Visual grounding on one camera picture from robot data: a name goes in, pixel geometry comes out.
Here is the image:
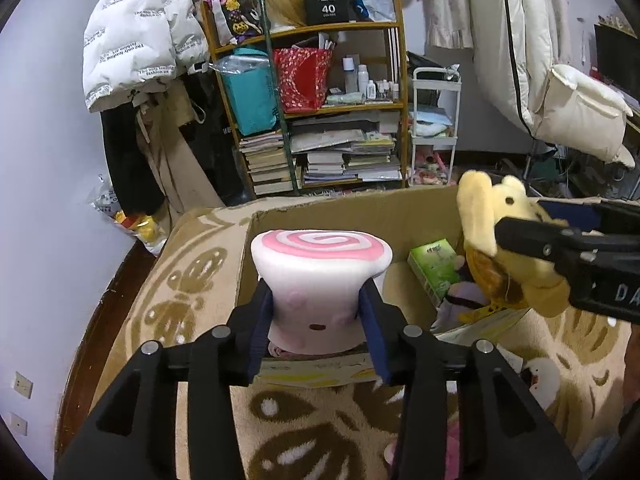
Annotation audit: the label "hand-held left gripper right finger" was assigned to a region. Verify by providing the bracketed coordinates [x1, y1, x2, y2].
[357, 280, 583, 480]

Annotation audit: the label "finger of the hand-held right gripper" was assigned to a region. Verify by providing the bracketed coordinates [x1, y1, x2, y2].
[536, 196, 608, 235]
[494, 216, 583, 267]

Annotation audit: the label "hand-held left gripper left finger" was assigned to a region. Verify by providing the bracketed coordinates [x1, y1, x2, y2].
[52, 280, 275, 480]

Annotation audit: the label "yellow plush dog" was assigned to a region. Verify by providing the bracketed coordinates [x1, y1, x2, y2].
[457, 170, 573, 323]

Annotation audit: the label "pink mushroom plush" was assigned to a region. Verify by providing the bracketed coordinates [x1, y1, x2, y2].
[250, 229, 393, 356]

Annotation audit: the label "green tissue pack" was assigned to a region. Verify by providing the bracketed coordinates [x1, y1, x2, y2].
[407, 241, 463, 306]

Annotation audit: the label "purple plush doll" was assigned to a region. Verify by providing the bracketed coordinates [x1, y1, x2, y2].
[435, 280, 493, 333]

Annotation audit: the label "cardboard box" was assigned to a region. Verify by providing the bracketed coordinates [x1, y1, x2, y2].
[235, 187, 538, 388]

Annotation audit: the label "person's right forearm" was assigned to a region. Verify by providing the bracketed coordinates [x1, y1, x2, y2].
[620, 322, 640, 416]

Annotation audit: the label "beige patterned blanket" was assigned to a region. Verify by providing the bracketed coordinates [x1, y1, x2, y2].
[55, 205, 636, 480]

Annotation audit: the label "pink toys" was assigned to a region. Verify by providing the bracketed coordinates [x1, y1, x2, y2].
[412, 147, 451, 186]

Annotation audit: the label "white plush toy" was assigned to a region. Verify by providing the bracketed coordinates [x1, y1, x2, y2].
[520, 357, 561, 408]

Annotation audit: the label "pink plush bear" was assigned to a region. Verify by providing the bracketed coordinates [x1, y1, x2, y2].
[384, 417, 463, 480]

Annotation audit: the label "light blue cushion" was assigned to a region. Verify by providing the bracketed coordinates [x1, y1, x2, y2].
[412, 110, 453, 137]

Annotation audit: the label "cream hanging coat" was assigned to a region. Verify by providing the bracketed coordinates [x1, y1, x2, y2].
[460, 0, 636, 171]

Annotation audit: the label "tall stack of books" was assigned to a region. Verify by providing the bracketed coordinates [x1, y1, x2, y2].
[239, 130, 301, 196]

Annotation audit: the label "black monitor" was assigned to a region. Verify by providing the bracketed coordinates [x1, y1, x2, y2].
[593, 22, 640, 96]

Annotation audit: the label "plastic bag of yellow toys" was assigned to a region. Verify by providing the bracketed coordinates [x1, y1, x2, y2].
[87, 175, 168, 256]

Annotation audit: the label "dark hanging clothes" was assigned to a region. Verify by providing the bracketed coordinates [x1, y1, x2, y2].
[185, 70, 251, 206]

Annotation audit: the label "pile of magazines and books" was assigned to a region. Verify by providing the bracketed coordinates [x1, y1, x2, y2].
[290, 112, 403, 186]

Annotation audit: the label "light blue fuzzy clothing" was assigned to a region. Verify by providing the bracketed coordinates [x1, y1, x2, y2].
[575, 432, 631, 480]

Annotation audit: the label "beige coat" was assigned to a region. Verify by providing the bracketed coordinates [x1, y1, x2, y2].
[135, 80, 226, 211]

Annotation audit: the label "white trolley cart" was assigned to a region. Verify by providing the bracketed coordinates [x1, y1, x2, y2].
[409, 66, 462, 186]

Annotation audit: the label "black coat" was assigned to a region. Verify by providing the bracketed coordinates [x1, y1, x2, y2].
[100, 105, 166, 216]

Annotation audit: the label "thin green pole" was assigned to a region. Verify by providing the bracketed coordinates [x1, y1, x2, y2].
[257, 0, 301, 196]

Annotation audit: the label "group of toiletry bottles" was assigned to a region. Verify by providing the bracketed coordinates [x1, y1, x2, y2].
[341, 56, 401, 103]

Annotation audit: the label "teal bag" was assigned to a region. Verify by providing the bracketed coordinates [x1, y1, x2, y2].
[215, 49, 278, 136]

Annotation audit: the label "red gift bag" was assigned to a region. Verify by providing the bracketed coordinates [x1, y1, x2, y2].
[272, 47, 333, 113]

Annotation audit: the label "wooden shelf unit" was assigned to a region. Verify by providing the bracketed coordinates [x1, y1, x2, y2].
[200, 0, 411, 198]

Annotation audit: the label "white printed puffer jacket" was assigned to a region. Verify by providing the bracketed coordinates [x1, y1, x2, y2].
[82, 0, 210, 113]

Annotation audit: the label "black box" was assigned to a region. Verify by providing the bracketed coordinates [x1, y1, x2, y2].
[303, 0, 347, 26]

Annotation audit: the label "printed black tote bag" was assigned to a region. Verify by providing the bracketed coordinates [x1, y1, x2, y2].
[205, 0, 263, 46]

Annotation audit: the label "blonde wig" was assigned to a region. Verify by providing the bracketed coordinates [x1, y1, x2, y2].
[262, 0, 308, 28]

